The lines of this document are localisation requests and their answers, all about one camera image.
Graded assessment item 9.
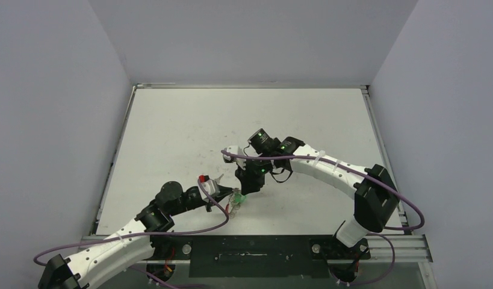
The key with red tag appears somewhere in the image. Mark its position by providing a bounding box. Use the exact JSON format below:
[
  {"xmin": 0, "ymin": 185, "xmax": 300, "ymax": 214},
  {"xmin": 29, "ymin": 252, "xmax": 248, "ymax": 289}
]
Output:
[{"xmin": 215, "ymin": 173, "xmax": 224, "ymax": 183}]

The metal keyring with red handle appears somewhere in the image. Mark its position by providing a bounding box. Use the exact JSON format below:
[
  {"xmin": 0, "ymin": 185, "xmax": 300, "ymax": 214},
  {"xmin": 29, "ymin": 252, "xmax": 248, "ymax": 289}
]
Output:
[{"xmin": 225, "ymin": 188, "xmax": 246, "ymax": 219}]

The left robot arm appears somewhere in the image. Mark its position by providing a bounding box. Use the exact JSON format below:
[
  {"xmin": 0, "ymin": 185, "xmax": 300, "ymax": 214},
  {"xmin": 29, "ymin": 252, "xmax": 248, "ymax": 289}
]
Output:
[{"xmin": 38, "ymin": 176, "xmax": 239, "ymax": 288}]

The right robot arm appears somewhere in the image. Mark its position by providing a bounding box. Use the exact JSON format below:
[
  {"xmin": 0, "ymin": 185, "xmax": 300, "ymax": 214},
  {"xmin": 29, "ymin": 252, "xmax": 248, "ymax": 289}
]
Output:
[{"xmin": 223, "ymin": 128, "xmax": 400, "ymax": 258}]

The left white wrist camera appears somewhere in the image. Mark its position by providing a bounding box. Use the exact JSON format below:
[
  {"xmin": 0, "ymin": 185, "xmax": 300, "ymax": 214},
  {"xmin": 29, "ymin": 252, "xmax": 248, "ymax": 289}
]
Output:
[{"xmin": 197, "ymin": 175, "xmax": 220, "ymax": 200}]

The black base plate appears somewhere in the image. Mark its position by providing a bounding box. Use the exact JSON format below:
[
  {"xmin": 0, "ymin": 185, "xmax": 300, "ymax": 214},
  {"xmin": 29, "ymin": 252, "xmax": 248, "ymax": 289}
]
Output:
[{"xmin": 144, "ymin": 235, "xmax": 371, "ymax": 281}]

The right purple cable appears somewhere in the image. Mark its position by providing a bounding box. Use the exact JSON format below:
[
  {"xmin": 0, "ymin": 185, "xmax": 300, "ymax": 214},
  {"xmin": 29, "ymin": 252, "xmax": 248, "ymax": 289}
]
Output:
[{"xmin": 220, "ymin": 149, "xmax": 426, "ymax": 287}]

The purple cable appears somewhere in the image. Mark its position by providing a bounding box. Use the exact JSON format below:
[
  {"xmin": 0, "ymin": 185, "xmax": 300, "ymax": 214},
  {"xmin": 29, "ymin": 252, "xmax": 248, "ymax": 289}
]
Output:
[
  {"xmin": 220, "ymin": 149, "xmax": 426, "ymax": 287},
  {"xmin": 33, "ymin": 178, "xmax": 231, "ymax": 289}
]

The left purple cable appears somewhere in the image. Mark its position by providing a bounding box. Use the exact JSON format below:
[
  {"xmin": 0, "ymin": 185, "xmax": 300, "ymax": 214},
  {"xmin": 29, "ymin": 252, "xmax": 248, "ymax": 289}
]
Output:
[{"xmin": 33, "ymin": 178, "xmax": 231, "ymax": 289}]

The aluminium front rail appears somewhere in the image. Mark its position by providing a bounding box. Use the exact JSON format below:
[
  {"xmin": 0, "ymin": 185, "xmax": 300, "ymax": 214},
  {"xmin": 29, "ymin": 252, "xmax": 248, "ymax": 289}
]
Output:
[{"xmin": 73, "ymin": 234, "xmax": 433, "ymax": 265}]

